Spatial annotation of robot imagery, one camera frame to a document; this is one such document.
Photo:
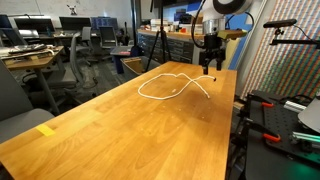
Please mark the wooden office desk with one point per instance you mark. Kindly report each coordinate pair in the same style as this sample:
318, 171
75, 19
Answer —
36, 61

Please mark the grey office chair right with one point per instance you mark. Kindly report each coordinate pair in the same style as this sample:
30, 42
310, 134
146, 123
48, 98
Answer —
68, 81

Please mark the black camera tripod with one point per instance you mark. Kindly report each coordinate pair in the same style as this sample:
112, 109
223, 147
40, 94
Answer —
160, 36

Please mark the silver aluminium extrusion rail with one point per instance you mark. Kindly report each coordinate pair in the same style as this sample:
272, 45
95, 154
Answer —
309, 116

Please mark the black perforated mounting board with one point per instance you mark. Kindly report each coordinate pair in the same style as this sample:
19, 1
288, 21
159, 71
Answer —
266, 160

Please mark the grey office chair near table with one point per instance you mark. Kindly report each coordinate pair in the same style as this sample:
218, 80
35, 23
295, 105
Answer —
17, 113

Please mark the orange handled clamp far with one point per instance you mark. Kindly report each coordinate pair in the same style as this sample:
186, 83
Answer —
264, 102

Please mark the wrist camera on wooden mount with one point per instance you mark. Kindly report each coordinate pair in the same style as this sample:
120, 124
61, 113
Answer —
231, 34

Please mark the orange handled clamp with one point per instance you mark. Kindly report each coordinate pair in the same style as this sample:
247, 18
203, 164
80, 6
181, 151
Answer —
264, 102
250, 124

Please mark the grey bin with cardboard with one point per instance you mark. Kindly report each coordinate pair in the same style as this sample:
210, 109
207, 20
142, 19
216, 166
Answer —
135, 66

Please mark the yellow tape piece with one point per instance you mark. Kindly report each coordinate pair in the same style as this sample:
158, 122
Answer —
45, 130

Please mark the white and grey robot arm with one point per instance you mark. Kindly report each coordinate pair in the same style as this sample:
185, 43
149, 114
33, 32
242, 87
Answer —
214, 12

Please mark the orange handled clamp near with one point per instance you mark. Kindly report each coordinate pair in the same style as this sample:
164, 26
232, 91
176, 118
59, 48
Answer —
250, 124

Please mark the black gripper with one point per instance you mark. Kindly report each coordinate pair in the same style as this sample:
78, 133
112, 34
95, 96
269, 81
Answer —
213, 49

